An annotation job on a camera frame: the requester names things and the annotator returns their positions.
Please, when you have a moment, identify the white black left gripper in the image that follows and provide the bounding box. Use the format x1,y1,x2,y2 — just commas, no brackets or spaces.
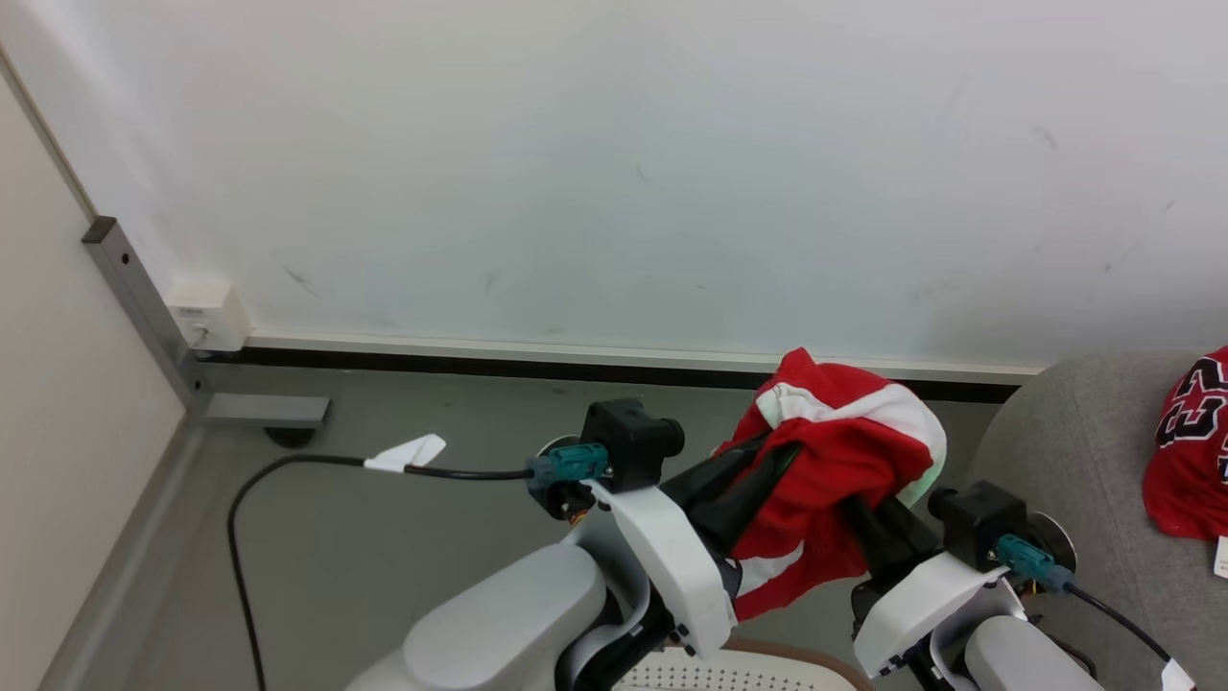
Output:
585,437,799,660

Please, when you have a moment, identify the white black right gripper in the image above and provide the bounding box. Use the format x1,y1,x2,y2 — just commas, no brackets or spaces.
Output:
842,493,1010,679

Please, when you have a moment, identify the red garment with white stripes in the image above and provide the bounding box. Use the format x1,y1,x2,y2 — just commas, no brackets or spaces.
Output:
712,347,949,623

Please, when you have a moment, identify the white laundry basket tan rim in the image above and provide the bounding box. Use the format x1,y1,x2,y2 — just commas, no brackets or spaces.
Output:
612,638,876,691

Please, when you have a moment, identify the dark baseboard with white edge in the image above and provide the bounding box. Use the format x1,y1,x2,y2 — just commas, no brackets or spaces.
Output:
192,331,1047,404

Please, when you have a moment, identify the red jersey with black numbers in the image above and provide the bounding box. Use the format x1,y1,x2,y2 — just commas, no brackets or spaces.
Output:
1142,345,1228,580

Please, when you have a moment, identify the grey skirting strip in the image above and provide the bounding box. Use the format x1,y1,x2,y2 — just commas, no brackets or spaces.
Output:
36,420,208,691

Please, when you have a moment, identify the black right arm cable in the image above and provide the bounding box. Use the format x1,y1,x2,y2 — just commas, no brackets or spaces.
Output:
995,534,1197,691

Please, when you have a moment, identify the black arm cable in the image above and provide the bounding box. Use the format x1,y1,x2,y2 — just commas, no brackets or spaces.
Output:
226,434,611,691
995,534,1197,691

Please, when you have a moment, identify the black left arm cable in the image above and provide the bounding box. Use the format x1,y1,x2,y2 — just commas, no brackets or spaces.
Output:
226,434,611,691

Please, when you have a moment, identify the white wall socket box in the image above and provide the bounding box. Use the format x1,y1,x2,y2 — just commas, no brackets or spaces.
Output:
164,277,253,354

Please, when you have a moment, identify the grey metal frame post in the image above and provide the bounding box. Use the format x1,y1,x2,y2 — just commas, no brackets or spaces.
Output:
81,216,333,430

